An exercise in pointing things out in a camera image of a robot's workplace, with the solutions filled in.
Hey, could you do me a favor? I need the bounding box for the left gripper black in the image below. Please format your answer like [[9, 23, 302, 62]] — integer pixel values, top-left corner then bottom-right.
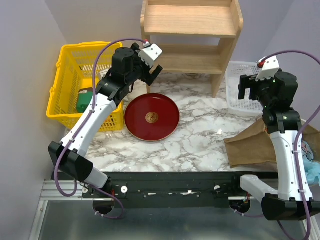
[[125, 43, 163, 86]]

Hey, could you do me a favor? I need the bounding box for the light blue plastic bag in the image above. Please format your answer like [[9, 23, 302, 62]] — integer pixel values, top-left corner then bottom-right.
[[301, 140, 320, 186]]

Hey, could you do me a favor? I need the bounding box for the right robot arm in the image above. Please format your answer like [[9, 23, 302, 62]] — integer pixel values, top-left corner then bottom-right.
[[230, 71, 320, 221]]

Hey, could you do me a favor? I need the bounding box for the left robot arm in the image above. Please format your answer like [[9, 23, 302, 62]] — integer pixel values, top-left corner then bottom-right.
[[48, 41, 163, 198]]

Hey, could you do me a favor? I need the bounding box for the grey wrapped food package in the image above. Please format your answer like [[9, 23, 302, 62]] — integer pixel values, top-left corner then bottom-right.
[[98, 69, 109, 80]]

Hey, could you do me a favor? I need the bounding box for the brown paper grocery bag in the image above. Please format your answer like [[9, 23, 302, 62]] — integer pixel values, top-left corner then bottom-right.
[[223, 117, 320, 173]]

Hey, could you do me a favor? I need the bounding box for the green wrapped food package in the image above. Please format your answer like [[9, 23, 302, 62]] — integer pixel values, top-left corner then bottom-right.
[[76, 87, 93, 113]]

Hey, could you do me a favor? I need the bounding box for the white plastic mesh basket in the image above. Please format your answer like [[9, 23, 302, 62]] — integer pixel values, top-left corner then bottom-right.
[[225, 61, 263, 117]]

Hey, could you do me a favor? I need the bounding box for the red round lacquer tray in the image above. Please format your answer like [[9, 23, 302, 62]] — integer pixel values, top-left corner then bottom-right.
[[124, 93, 180, 142]]

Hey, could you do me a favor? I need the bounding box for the wooden shelf rack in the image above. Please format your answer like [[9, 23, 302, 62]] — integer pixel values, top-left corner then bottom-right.
[[140, 0, 244, 97]]

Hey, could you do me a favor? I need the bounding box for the yellow plastic shopping basket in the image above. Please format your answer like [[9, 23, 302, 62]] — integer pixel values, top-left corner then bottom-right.
[[46, 41, 124, 132]]

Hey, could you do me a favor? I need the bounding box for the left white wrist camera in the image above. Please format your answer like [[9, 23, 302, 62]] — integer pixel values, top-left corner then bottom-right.
[[138, 43, 163, 68]]

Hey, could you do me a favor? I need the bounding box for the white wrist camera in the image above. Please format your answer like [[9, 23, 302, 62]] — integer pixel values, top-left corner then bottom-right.
[[138, 43, 163, 68], [255, 56, 280, 82]]

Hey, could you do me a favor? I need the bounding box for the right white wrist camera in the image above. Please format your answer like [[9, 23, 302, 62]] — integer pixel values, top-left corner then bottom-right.
[[255, 56, 280, 82]]

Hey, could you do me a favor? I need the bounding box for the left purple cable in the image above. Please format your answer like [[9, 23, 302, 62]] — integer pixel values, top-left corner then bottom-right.
[[53, 37, 148, 220]]

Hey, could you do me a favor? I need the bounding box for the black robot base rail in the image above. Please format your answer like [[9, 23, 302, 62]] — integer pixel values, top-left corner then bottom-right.
[[51, 171, 281, 210]]

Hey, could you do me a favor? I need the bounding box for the aluminium frame profile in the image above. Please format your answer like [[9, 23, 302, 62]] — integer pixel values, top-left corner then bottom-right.
[[27, 179, 87, 240]]

